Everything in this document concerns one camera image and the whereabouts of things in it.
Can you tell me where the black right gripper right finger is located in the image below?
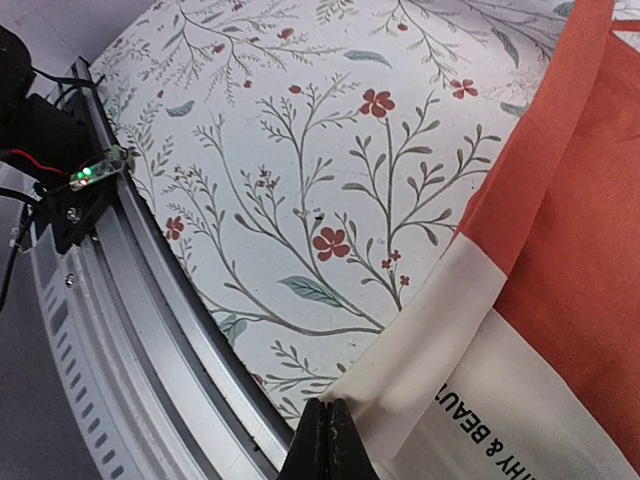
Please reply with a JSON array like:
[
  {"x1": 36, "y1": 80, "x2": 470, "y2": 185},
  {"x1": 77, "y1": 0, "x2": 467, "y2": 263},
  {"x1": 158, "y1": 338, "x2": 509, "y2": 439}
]
[{"x1": 326, "y1": 399, "x2": 378, "y2": 480}]

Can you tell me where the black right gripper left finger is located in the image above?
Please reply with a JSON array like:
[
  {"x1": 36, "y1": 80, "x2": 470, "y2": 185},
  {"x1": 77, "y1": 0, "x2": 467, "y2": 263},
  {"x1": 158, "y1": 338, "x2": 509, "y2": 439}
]
[{"x1": 277, "y1": 398, "x2": 327, "y2": 480}]

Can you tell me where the red and white underwear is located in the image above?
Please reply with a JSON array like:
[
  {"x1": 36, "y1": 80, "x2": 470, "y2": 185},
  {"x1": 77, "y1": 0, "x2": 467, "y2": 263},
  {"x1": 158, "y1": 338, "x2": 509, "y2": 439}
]
[{"x1": 328, "y1": 1, "x2": 639, "y2": 479}]

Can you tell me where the floral patterned table mat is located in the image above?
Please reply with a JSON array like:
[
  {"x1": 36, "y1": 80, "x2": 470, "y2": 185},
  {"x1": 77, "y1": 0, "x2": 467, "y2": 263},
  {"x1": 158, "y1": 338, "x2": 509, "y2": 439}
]
[{"x1": 89, "y1": 0, "x2": 581, "y2": 431}]

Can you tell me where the aluminium front rail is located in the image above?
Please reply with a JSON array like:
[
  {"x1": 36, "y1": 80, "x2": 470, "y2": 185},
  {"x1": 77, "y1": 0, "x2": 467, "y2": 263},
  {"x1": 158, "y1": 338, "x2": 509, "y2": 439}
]
[{"x1": 30, "y1": 74, "x2": 292, "y2": 479}]

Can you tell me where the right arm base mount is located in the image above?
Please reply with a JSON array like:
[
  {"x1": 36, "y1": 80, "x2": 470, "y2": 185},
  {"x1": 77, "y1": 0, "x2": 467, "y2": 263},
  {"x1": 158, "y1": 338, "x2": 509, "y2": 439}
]
[{"x1": 1, "y1": 29, "x2": 134, "y2": 254}]

